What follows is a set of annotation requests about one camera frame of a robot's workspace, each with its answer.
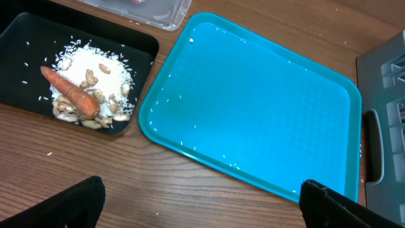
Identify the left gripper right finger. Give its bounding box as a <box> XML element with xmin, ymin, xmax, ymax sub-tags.
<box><xmin>299</xmin><ymin>179</ymin><xmax>401</xmax><ymax>228</ymax></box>

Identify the clear plastic bin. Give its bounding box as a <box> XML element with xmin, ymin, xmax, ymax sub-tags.
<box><xmin>80</xmin><ymin>0</ymin><xmax>192</xmax><ymax>31</ymax></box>

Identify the pile of peanuts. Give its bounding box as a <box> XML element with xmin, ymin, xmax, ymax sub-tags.
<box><xmin>40</xmin><ymin>57</ymin><xmax>135</xmax><ymax>129</ymax></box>

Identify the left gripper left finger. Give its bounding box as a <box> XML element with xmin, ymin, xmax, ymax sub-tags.
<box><xmin>1</xmin><ymin>175</ymin><xmax>106</xmax><ymax>228</ymax></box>

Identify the teal serving tray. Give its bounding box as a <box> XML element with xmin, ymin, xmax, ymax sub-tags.
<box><xmin>139</xmin><ymin>13</ymin><xmax>362</xmax><ymax>201</ymax></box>

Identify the grey dishwasher rack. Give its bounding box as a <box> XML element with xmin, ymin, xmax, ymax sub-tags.
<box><xmin>356</xmin><ymin>32</ymin><xmax>404</xmax><ymax>227</ymax></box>

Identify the orange carrot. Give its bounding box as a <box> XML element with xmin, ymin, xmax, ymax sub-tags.
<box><xmin>40</xmin><ymin>66</ymin><xmax>101</xmax><ymax>118</ymax></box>

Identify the pile of rice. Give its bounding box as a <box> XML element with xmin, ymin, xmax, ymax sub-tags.
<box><xmin>46</xmin><ymin>40</ymin><xmax>137</xmax><ymax>117</ymax></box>

